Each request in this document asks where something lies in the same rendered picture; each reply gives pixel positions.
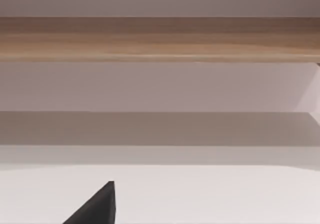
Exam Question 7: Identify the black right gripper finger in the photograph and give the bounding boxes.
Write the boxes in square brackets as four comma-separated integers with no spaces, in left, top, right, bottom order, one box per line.
[62,180,117,224]

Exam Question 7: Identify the wooden shelf board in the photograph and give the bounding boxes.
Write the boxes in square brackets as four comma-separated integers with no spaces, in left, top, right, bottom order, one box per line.
[0,16,320,64]

